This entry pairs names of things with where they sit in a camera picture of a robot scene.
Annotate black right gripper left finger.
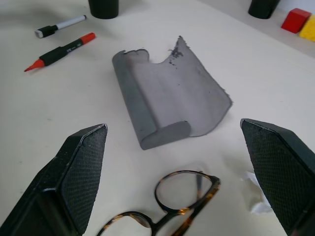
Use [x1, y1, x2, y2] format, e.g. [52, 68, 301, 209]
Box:
[0, 123, 108, 236]

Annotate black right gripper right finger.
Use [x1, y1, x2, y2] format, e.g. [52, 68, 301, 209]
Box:
[240, 118, 315, 236]

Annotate crumpled white tissue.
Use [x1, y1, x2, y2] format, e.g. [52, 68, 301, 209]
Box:
[241, 171, 273, 216]

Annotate tortoiseshell eyeglasses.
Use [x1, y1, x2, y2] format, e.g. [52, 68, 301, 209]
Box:
[95, 170, 221, 236]

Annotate red marker with black grip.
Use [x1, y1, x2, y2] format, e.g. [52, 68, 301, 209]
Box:
[24, 32, 96, 73]

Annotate grey open glasses case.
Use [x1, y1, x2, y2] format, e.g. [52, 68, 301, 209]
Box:
[112, 35, 233, 150]

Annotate yellow block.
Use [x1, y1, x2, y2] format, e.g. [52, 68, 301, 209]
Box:
[299, 17, 315, 41]

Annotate red block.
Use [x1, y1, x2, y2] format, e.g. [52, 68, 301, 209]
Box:
[281, 8, 312, 34]

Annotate white marker with black cap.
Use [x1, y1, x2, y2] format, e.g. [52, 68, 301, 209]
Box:
[34, 15, 87, 39]

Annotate black tapered cup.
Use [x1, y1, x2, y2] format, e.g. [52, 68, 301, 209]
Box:
[248, 0, 281, 20]

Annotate black cylindrical pen holder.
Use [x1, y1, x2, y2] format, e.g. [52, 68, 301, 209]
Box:
[88, 0, 121, 20]

